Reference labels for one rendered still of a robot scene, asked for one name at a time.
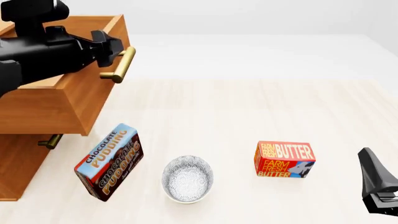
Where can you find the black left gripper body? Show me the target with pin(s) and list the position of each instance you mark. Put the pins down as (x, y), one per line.
(105, 50)

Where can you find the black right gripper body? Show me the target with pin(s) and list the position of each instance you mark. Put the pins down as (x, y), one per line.
(384, 201)

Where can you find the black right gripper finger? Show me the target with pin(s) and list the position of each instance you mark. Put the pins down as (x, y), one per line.
(373, 170)

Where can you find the wooden drawer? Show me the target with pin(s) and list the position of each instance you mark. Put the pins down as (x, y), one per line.
(53, 109)

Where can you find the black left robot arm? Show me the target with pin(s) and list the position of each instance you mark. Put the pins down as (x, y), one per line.
(28, 58)

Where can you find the wooden cabinet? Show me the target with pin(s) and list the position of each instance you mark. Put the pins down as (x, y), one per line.
(18, 168)

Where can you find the patterned black white bowl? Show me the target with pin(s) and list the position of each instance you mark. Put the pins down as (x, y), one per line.
(187, 180)

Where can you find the red butter box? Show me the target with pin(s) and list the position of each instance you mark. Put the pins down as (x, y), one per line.
(284, 161)

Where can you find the chocolate pudding box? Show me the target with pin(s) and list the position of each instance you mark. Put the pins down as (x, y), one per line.
(109, 163)

